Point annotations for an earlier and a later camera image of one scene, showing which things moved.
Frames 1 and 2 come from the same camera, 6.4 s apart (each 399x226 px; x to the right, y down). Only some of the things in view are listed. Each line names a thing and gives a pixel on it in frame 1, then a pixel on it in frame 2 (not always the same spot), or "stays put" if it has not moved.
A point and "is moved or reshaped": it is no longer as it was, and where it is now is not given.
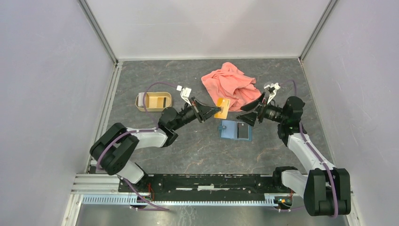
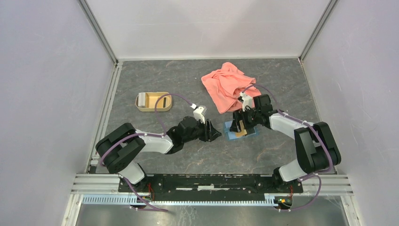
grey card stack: (140, 99) stays put
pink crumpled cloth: (230, 83) stays put
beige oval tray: (155, 101) stays put
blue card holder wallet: (234, 130) is moved or reshaped
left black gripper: (204, 111) → (210, 132)
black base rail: (204, 187) stays put
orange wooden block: (225, 103) → (243, 131)
